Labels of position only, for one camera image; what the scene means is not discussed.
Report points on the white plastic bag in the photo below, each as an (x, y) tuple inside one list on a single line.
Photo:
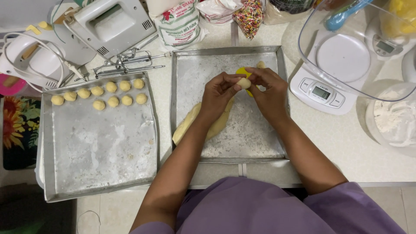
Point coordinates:
[(217, 11)]

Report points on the clear container of flour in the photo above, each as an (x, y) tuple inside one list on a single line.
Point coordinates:
[(395, 120)]

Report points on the white flour bag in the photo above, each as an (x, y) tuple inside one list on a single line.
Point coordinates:
[(178, 24)]

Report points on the white digital kitchen scale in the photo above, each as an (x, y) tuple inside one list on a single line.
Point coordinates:
[(328, 87)]

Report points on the white hand mixer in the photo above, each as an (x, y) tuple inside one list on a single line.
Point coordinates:
[(39, 61)]

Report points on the person's right hand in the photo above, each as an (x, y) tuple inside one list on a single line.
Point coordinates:
[(271, 96)]

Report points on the small dough ball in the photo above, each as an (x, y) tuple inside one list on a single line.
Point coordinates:
[(243, 83)]

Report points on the person's left hand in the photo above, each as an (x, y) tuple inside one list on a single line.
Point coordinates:
[(214, 97)]

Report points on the blue plastic spoon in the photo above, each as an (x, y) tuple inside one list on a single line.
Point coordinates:
[(339, 18)]

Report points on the rows of dough balls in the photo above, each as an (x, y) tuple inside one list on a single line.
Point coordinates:
[(111, 87)]

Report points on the floured metal baking tray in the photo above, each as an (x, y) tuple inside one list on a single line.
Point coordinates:
[(247, 136)]

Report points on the long dough log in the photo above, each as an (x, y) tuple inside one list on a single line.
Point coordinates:
[(185, 125)]

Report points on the grey hand mixer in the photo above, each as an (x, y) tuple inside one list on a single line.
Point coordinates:
[(110, 24)]

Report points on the clear plastic mixing bowl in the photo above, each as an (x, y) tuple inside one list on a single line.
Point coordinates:
[(383, 71)]

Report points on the person's purple shirt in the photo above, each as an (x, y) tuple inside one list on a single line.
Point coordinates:
[(253, 211)]

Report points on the metal mixer beater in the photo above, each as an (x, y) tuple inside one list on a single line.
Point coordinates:
[(136, 58), (126, 70)]

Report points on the small dough scrap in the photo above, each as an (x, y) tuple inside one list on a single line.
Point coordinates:
[(261, 64)]

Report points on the yellow butter block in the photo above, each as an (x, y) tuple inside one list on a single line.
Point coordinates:
[(401, 16)]

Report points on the bag of colourful sprinkles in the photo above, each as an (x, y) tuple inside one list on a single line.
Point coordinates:
[(248, 18)]

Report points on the pink plastic dish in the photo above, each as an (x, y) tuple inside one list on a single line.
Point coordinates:
[(11, 85)]

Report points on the round white kitchen scale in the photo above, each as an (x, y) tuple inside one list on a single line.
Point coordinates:
[(386, 45)]

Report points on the yellow plastic scraper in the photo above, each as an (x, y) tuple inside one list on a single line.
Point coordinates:
[(242, 71)]

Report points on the large metal baking tray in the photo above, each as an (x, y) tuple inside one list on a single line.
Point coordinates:
[(100, 149)]

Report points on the clear bag of dark contents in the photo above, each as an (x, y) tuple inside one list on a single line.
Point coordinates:
[(289, 9)]

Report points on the floral patterned cloth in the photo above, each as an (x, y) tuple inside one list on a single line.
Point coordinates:
[(19, 133)]

